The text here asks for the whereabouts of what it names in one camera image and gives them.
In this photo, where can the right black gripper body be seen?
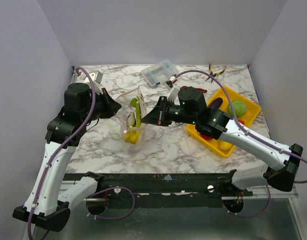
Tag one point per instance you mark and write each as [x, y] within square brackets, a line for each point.
[162, 111]

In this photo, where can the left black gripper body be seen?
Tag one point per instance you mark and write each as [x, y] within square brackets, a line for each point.
[100, 109]

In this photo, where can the clear zip top bag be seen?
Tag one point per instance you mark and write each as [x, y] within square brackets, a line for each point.
[133, 109]

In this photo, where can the toy celery stalk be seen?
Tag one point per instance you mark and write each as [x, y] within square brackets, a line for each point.
[136, 104]

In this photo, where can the yellow toy banana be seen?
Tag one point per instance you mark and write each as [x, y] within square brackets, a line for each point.
[132, 134]

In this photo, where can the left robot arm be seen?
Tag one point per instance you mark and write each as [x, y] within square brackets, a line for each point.
[46, 207]

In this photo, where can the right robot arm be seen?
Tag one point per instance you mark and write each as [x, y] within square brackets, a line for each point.
[281, 162]

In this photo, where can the red black utility knife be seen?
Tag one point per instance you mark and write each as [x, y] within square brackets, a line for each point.
[201, 90]

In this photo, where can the clear plastic organizer box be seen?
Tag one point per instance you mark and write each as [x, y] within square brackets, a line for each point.
[159, 73]

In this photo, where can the red toy apple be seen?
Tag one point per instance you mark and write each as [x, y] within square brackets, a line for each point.
[205, 137]

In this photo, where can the purple toy eggplant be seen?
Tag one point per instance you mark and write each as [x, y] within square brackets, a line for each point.
[216, 103]

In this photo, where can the yellow black pliers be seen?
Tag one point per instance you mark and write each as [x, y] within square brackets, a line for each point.
[214, 74]

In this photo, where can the yellow toy lemon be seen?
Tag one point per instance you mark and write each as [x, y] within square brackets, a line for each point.
[224, 146]

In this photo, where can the green toy cabbage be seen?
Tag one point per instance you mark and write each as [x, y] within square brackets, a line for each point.
[239, 108]

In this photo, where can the yellow plastic tray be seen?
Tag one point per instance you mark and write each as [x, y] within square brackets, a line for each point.
[253, 111]

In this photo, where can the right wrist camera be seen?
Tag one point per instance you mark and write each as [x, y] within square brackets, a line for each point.
[173, 89]

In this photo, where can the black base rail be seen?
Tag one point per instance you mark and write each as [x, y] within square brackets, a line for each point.
[167, 190]

